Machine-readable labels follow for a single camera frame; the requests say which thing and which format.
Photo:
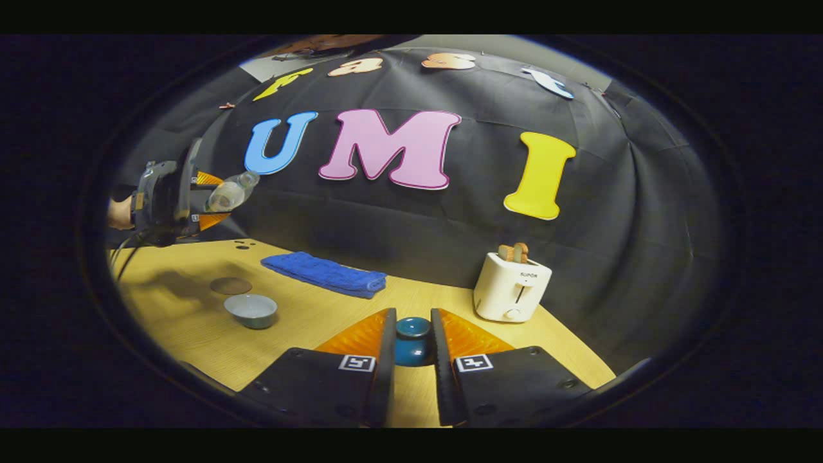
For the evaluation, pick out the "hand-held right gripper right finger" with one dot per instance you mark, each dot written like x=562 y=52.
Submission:
x=442 y=373

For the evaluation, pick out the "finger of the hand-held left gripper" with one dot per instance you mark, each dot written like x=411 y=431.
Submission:
x=209 y=222
x=209 y=179

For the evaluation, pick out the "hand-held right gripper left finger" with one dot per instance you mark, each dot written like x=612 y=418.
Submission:
x=384 y=373

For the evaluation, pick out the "clear plastic water bottle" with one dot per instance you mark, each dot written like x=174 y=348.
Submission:
x=225 y=196

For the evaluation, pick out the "teal teacup lid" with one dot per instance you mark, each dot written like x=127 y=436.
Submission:
x=413 y=350

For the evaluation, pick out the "round brown coaster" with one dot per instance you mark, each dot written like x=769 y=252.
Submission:
x=230 y=285

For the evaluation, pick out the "pale ceramic teacup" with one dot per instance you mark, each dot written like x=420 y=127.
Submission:
x=252 y=314

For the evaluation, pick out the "white toaster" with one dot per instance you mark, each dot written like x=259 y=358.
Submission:
x=508 y=289

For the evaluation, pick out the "blue folded towel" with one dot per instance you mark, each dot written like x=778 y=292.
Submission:
x=321 y=273

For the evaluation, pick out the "black backdrop cloth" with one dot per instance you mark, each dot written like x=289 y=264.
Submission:
x=450 y=238

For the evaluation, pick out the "toast slice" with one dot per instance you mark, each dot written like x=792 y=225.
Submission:
x=521 y=251
x=506 y=253

